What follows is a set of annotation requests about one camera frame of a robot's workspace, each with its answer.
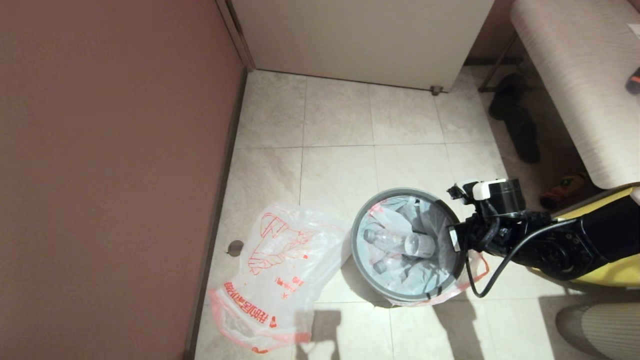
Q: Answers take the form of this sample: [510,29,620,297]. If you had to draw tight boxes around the translucent bag with red drawstring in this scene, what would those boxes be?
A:
[357,195,490,307]

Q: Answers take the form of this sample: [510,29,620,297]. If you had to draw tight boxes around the grey bin retaining ring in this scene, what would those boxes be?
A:
[351,188,465,304]

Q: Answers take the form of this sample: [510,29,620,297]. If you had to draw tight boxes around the white red-printed plastic bag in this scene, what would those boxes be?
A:
[207,202,351,354]

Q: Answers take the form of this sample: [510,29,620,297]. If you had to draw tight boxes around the black round trash bin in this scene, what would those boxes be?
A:
[356,260,401,308]

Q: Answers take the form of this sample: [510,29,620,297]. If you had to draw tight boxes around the yellow fabric bag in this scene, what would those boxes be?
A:
[530,186,640,288]

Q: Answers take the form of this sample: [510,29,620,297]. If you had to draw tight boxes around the clear plastic bottle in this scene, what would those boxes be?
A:
[362,227,436,260]

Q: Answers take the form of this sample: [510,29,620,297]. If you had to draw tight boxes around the small orange red object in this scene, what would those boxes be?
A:
[540,173,587,211]

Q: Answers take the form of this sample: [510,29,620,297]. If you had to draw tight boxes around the thin metal table leg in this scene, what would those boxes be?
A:
[478,31,518,93]

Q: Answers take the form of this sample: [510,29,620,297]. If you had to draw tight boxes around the ribbed cream vase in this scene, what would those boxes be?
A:
[555,302,640,360]

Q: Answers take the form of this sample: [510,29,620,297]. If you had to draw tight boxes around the beige woodgrain table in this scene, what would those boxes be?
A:
[510,0,640,190]

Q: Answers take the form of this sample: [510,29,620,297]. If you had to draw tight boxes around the white cabinet door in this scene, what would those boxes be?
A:
[227,0,496,92]

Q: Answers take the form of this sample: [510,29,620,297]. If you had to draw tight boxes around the grey door frame strip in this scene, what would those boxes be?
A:
[215,0,257,72]

